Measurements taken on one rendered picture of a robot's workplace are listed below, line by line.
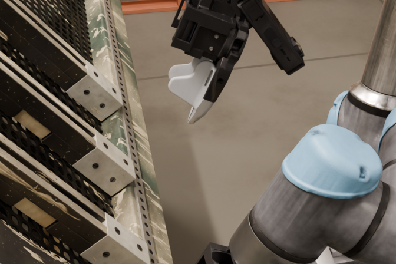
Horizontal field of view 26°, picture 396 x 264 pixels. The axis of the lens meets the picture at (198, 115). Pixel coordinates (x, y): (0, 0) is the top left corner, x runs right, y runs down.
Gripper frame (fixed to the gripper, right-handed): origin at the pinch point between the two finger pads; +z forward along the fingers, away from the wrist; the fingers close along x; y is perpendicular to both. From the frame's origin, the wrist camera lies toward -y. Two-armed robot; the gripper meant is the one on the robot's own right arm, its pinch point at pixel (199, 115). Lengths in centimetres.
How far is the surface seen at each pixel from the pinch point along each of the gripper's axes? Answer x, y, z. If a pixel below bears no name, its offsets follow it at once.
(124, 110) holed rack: -90, -1, 45
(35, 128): -56, 18, 39
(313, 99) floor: -231, -89, 76
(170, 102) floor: -230, -33, 99
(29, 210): -31, 14, 42
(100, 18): -131, 10, 39
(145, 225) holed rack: -53, -10, 50
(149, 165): -79, -10, 51
